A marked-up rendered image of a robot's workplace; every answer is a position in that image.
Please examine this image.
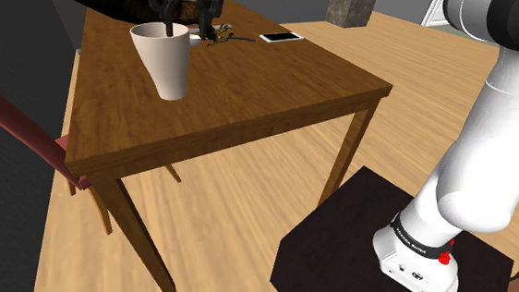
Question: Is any dark brown round thing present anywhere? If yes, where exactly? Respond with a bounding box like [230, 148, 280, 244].
[73, 0, 231, 33]

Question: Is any red chair with wooden legs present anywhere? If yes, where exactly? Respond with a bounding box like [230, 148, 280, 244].
[0, 63, 187, 243]

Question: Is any brown wooden table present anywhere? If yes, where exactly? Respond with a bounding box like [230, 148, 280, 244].
[54, 0, 405, 292]

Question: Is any white phone with black edge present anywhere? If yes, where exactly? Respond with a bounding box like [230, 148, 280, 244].
[259, 30, 305, 45]

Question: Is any white mug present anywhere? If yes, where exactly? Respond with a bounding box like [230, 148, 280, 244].
[128, 18, 207, 104]

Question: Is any dark robot stand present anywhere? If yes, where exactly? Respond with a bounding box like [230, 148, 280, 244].
[263, 157, 517, 292]

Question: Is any grey stone pillar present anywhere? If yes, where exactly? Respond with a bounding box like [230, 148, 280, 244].
[324, 0, 389, 30]

